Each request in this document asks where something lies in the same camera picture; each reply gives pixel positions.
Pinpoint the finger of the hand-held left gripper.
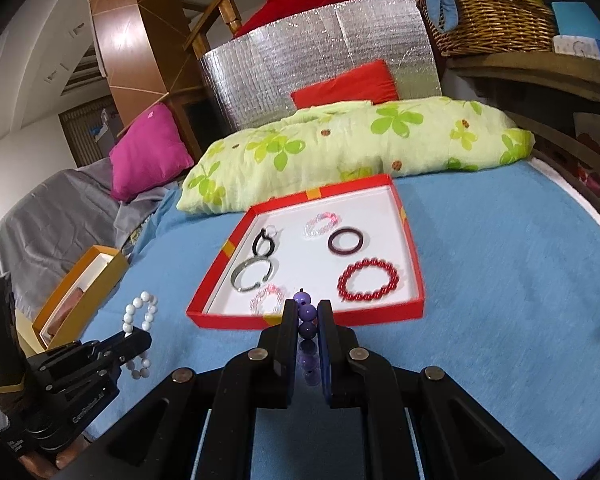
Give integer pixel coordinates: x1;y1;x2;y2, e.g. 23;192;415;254
27;327;153;363
42;359;123;396

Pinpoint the green floral pillow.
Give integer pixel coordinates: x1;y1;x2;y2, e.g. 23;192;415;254
176;96;536;216

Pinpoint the black hair tie with ring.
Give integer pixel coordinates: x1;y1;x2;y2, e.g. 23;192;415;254
252;225;285;257

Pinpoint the wooden bench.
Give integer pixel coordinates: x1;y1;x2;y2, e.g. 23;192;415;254
445;52;600;211

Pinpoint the purple bead bracelet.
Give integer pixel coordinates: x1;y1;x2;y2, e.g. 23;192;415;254
292;287;323;386

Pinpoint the pink white bead bracelet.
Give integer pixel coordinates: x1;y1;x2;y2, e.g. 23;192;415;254
302;212;342;240

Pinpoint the light blue flat box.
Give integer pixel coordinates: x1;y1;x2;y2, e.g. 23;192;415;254
550;1;600;61

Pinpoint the red cardboard tray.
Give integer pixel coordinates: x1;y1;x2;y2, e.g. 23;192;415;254
186;174;426;331

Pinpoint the wicker basket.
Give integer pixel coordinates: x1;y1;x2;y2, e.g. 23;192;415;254
416;0;556;58

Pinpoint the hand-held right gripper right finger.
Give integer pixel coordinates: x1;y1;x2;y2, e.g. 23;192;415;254
319;301;561;480

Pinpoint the grey cloth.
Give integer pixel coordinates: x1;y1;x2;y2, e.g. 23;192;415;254
0;167;181;306

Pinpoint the silver bangle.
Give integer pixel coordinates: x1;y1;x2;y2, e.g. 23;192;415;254
230;256;273;293

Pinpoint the silver foil insulated box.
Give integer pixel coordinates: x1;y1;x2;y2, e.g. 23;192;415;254
200;0;442;133

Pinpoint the window grille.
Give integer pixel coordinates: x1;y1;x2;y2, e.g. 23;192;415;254
59;95;121;161

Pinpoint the small red pillow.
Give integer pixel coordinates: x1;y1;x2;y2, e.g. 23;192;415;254
290;59;400;110

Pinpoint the blue towel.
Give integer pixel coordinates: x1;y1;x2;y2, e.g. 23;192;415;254
80;157;600;480

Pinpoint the wooden railing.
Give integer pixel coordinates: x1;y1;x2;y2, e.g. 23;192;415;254
182;0;281;51

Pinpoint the small pale pink bead bracelet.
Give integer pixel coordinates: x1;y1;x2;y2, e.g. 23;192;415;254
250;284;288;316

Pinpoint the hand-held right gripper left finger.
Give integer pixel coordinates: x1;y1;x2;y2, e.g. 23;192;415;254
87;301;297;480

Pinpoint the orange cardboard box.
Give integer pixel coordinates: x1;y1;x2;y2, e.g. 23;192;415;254
31;245;130;351

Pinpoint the pink pillow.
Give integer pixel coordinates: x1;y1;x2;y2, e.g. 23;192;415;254
109;104;196;202

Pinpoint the brown wooden cabinet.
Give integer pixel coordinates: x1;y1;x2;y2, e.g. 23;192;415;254
87;0;203;161

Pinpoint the maroon bangle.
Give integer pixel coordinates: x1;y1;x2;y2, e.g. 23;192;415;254
327;227;368;257

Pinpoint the dark red bead bracelet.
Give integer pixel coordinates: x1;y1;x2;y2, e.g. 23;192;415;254
337;258;401;303

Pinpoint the white printed small box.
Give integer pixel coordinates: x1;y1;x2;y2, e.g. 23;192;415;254
552;35;600;58

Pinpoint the person's left hand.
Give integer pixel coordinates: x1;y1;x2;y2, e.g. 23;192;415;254
0;384;56;478

